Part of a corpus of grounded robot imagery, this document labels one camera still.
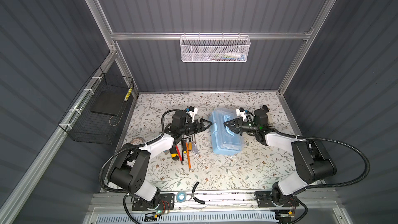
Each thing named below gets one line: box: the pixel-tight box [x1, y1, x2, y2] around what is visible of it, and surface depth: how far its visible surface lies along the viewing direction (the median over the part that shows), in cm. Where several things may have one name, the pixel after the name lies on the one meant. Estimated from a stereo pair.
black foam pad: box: [90, 90, 125, 117], surface depth 79 cm
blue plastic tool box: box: [209, 107, 246, 156], surface depth 85 cm
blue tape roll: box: [176, 191, 187, 203], surface depth 77 cm
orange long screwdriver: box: [185, 142, 192, 173], surface depth 91 cm
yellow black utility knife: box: [169, 145, 179, 161], surface depth 90 cm
